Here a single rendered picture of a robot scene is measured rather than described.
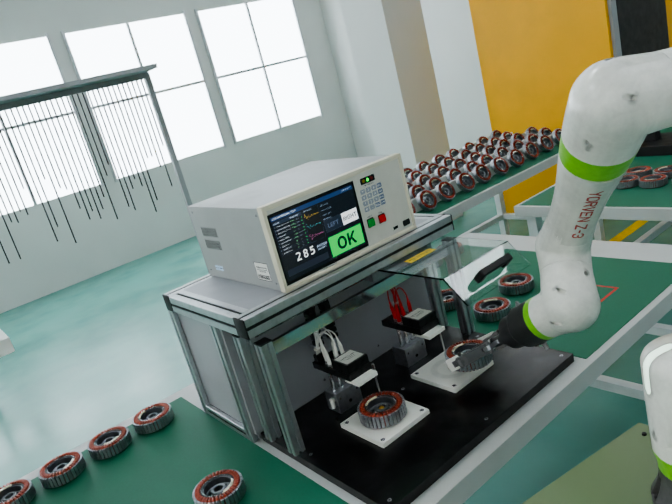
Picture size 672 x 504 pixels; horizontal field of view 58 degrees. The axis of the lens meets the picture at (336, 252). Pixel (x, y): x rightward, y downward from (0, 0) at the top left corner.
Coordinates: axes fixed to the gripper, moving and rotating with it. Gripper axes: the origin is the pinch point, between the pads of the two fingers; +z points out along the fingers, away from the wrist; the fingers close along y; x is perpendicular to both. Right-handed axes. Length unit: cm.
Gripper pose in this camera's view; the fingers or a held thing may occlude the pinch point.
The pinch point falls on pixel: (468, 353)
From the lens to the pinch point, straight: 152.3
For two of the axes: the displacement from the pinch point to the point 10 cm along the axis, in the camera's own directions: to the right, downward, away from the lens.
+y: 7.6, -3.5, 5.4
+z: -3.9, 4.1, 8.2
